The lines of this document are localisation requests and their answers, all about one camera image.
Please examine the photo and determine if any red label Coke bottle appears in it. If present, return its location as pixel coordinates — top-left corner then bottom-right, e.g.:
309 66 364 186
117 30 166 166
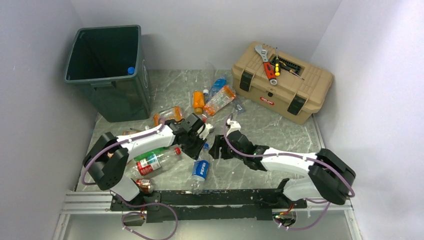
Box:
125 147 182 178

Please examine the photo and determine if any clear orange-label bottle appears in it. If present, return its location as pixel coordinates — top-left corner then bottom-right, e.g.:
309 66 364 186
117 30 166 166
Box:
203 85 236 116

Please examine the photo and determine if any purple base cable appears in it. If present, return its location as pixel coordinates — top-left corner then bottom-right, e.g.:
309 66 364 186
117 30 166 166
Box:
112 195 180 240

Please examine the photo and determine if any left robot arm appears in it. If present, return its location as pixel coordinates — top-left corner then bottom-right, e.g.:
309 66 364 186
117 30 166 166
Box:
80 113 214 210

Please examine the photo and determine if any tan plastic toolbox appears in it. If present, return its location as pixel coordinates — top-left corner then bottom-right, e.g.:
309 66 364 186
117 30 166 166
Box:
231 41 335 125

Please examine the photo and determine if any Pepsi bottle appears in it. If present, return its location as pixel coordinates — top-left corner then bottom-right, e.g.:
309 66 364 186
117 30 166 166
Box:
191 143 211 195
127 67 135 75

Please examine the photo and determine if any dark green trash bin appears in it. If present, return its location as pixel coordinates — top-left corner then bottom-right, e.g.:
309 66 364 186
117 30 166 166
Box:
64 24 152 123

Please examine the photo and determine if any tall clear bottle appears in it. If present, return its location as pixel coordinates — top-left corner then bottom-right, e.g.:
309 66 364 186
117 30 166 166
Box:
202 61 215 89

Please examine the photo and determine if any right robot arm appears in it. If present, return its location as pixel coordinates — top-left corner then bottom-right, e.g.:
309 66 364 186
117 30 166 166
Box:
209 130 356 208

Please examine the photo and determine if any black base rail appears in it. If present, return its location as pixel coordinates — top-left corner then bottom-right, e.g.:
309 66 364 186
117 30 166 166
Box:
110 189 307 223

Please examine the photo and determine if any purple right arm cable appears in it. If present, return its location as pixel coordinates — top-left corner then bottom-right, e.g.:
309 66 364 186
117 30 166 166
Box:
223 114 356 199

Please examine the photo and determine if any small orange juice bottle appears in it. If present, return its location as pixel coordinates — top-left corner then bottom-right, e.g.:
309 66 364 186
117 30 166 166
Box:
192 91 205 115

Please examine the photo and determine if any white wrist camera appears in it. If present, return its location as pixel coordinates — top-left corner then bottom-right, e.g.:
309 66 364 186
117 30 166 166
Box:
197 122 214 140
226 119 241 135

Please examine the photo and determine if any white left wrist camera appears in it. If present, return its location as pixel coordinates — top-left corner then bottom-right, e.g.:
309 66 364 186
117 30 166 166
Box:
197 122 214 140

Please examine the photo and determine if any red-handled adjustable wrench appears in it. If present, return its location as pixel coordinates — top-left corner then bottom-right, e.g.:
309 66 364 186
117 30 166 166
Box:
254 44 278 86

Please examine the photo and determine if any blue label water bottle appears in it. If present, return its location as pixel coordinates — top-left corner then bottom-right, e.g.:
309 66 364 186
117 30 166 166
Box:
202 75 227 99

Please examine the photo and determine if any yellow black screwdriver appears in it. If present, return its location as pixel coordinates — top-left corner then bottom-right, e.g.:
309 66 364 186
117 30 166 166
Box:
274 47 281 77

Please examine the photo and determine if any green plastic bottle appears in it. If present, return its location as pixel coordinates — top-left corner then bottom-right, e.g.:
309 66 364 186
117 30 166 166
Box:
134 147 168 162

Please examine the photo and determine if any crushed clear blue bottle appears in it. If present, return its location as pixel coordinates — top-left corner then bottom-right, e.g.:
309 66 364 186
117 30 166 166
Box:
231 100 246 115

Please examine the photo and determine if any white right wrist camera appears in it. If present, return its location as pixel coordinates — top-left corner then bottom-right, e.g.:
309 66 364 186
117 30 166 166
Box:
226 119 241 135

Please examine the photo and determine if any crushed red soda can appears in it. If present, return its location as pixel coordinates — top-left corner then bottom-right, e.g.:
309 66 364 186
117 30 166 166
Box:
135 178 155 194

